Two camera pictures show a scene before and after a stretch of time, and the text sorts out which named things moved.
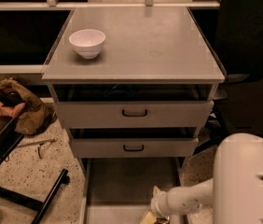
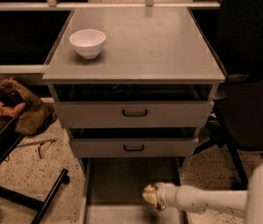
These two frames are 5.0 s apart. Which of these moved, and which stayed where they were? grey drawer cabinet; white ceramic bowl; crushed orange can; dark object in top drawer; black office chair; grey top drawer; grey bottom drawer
Moved: crushed orange can
Stayed: grey bottom drawer; grey drawer cabinet; grey top drawer; white ceramic bowl; dark object in top drawer; black office chair
